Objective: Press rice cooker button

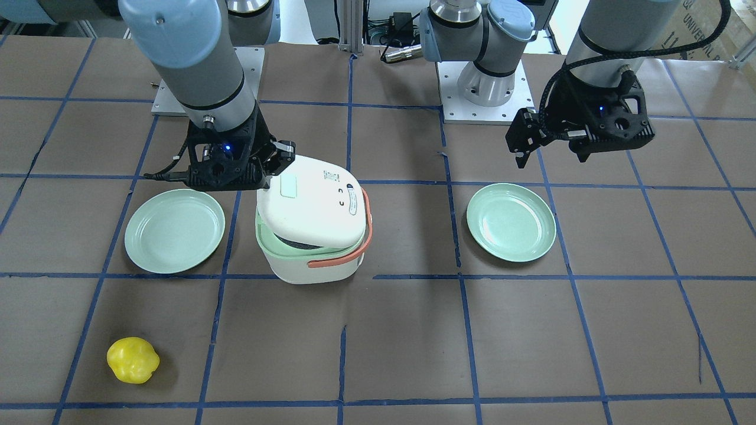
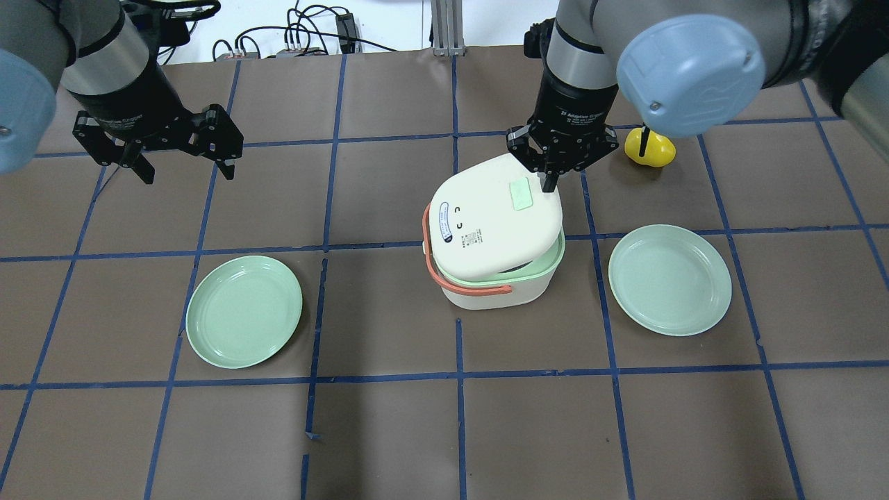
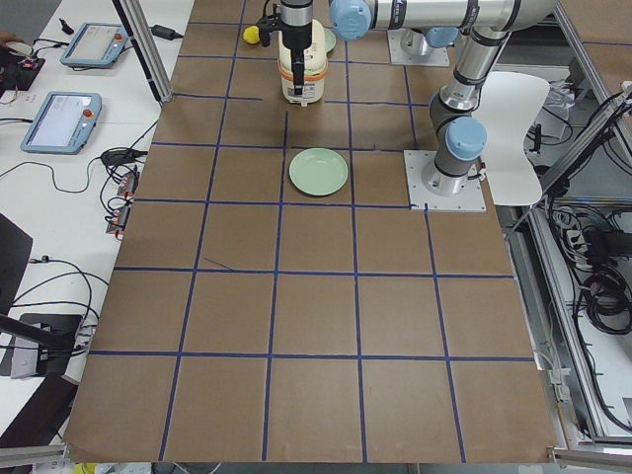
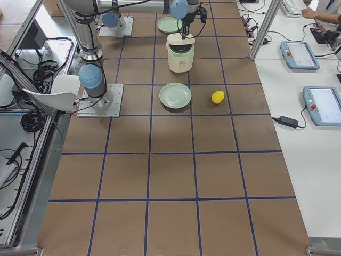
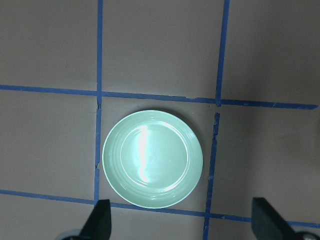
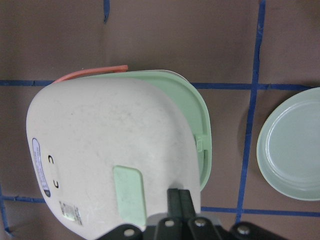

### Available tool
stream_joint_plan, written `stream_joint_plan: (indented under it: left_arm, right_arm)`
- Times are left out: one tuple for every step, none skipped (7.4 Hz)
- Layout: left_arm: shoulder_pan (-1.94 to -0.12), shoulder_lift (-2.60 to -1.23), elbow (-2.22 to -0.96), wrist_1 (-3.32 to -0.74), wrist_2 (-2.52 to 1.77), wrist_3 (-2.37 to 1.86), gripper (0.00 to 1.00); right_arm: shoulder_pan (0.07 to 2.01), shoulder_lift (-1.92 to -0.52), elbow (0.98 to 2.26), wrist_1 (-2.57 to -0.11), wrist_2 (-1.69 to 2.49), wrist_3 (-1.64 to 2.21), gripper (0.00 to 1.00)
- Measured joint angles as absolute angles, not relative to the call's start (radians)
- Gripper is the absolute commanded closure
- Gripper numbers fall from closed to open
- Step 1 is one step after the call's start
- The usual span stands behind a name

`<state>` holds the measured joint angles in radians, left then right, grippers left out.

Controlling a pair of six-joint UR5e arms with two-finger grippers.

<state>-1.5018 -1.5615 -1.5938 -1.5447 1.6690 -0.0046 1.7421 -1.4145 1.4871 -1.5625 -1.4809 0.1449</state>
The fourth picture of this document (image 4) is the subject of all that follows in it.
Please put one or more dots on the upper teach pendant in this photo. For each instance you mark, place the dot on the upper teach pendant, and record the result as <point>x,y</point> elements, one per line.
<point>299,55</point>

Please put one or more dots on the white keyboard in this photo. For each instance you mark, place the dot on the white keyboard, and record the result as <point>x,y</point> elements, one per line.
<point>290,9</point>

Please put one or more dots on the person's forearm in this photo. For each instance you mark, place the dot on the person's forearm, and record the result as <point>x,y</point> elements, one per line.
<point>328,17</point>

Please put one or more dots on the black power adapter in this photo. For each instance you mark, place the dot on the black power adapter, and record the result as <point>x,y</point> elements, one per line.
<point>289,122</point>

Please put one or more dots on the white rice cooker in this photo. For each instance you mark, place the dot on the white rice cooker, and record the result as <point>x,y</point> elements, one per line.
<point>180,52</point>

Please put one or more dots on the yellow lemon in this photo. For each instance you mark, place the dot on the yellow lemon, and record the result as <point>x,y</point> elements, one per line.
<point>217,97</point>

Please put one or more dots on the aluminium frame post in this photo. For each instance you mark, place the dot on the aluminium frame post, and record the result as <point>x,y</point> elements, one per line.
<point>270,15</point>

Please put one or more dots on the white plastic chair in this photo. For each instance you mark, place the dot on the white plastic chair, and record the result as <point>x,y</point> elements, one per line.
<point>62,95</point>

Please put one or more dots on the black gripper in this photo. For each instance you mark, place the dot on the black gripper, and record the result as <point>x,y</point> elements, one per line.
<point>187,19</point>

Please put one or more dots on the green plate near lemon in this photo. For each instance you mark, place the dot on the green plate near lemon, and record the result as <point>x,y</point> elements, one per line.
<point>175,95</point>

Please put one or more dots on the green plate far side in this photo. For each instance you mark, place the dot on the green plate far side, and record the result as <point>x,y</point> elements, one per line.
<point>169,25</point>

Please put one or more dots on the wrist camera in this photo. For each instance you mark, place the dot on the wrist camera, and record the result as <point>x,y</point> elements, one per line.
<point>203,14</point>

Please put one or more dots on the lower teach pendant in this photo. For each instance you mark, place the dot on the lower teach pendant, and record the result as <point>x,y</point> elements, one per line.
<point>323,104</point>

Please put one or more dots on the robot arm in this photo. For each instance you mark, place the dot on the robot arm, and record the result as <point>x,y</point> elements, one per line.
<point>115,26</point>
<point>92,75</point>

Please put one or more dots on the teach pendant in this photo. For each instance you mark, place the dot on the teach pendant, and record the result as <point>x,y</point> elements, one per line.
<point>323,104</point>
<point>299,55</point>

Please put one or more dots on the person's hand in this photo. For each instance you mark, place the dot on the person's hand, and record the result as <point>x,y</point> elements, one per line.
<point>309,13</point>

